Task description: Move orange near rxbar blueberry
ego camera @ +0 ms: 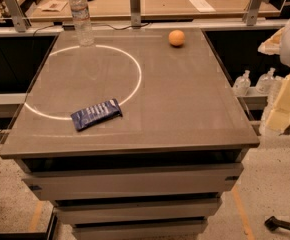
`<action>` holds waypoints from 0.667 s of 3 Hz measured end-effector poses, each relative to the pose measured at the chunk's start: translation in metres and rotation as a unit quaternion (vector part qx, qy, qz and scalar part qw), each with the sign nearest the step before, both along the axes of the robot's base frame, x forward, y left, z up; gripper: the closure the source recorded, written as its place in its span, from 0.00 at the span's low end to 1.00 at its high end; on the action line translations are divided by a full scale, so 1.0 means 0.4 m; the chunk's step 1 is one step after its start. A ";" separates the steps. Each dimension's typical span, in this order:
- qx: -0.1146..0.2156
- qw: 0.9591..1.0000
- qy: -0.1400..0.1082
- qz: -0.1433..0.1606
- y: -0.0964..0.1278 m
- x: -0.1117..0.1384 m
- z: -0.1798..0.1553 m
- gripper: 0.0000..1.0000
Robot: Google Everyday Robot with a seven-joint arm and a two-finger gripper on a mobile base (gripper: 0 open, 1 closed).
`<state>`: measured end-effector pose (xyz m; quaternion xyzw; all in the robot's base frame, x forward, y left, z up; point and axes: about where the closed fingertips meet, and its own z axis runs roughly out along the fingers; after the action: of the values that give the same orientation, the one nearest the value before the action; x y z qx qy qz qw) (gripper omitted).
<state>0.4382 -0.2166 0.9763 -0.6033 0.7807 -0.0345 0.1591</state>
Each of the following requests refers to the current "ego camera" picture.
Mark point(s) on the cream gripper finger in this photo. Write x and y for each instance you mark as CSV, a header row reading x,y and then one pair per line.
x,y
279,116
272,45

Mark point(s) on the orange fruit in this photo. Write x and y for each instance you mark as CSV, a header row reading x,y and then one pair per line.
x,y
176,38

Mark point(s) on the blue rxbar wrapper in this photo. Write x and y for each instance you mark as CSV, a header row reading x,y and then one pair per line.
x,y
96,114

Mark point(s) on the right clear pump bottle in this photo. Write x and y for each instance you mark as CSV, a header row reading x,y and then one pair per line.
x,y
265,82

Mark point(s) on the clear pump bottle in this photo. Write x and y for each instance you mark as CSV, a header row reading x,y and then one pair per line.
x,y
242,84
265,82

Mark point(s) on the left clear pump bottle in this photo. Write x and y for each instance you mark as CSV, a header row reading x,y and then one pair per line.
x,y
242,84

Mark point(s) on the white paper sheet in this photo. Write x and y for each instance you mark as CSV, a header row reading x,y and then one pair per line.
x,y
202,6

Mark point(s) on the black chair base leg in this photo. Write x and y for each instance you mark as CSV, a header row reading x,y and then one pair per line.
x,y
273,223

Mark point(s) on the grey drawer cabinet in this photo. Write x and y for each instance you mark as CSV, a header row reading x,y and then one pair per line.
x,y
158,170

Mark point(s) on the clear plastic water bottle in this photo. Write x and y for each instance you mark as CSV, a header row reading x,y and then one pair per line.
x,y
81,20

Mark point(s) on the paper note on desk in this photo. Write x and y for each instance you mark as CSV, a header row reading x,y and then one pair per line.
x,y
53,6

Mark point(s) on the right metal bracket post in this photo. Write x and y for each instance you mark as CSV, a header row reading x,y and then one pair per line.
x,y
251,14

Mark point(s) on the metal bracket post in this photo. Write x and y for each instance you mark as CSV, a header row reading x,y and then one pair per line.
x,y
20,21
135,8
251,14

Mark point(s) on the middle metal bracket post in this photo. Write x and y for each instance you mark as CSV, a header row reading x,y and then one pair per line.
x,y
135,8

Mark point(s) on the left metal bracket post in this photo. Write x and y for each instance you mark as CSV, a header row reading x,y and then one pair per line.
x,y
20,21

